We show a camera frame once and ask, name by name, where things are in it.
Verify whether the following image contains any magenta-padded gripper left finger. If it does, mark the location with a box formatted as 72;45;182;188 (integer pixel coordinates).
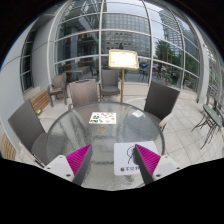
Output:
43;143;94;186

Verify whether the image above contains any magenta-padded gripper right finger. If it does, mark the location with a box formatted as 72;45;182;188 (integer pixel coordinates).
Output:
132;143;182;185

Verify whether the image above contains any colourful printed menu sheet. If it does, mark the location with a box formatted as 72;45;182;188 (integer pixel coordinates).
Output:
88;111;117;125

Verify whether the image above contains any dark grey wicker chair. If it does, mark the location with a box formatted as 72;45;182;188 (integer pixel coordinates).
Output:
143;80;181;132
7;98;51;167

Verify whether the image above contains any wooden slatted bench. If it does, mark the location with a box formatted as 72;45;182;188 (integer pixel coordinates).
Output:
23;88;51;114
0;133;17;162

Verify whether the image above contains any green metal garden table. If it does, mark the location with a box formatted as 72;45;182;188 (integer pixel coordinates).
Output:
191;103;224;149

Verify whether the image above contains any brown wicker armchair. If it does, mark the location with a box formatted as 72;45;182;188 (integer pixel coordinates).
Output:
47;73;69;108

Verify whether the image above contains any grey wicker armchair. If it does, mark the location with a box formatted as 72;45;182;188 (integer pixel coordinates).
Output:
98;68;122;100

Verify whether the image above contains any gold menu stand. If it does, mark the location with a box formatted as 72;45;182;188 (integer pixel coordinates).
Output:
107;49;140;103

